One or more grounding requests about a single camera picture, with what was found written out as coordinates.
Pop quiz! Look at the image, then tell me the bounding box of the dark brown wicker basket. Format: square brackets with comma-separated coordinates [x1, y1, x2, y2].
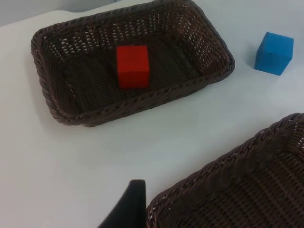
[145, 113, 304, 228]
[30, 0, 236, 128]

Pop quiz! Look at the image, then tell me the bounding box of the blue cube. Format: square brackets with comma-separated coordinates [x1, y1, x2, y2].
[254, 32, 295, 76]

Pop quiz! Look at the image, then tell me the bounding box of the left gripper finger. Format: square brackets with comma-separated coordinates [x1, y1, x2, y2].
[97, 180, 147, 228]

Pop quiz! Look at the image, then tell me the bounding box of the red cube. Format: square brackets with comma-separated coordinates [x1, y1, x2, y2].
[116, 45, 150, 90]

